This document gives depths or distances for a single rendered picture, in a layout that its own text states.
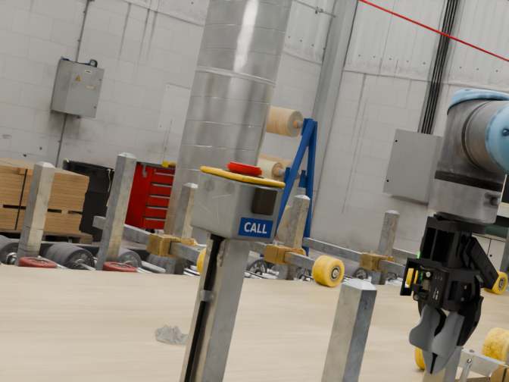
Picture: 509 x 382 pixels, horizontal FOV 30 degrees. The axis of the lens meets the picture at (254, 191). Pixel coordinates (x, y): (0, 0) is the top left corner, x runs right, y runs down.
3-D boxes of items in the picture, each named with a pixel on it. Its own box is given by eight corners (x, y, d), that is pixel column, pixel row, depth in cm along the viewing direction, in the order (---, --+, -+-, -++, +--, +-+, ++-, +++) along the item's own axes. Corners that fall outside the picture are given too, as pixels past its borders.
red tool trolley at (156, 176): (182, 245, 1014) (197, 171, 1010) (135, 244, 951) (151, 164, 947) (148, 236, 1041) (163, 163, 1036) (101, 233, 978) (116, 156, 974)
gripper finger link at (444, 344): (412, 375, 125) (427, 307, 124) (436, 374, 129) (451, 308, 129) (432, 383, 123) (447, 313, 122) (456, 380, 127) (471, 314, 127)
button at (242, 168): (266, 184, 107) (270, 170, 107) (242, 180, 104) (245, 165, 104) (242, 178, 109) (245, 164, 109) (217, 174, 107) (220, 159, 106)
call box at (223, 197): (272, 249, 107) (286, 182, 107) (229, 246, 102) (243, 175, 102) (229, 236, 112) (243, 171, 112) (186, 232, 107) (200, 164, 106)
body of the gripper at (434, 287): (396, 299, 126) (415, 211, 125) (431, 300, 132) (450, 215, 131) (444, 315, 121) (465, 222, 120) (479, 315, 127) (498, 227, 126)
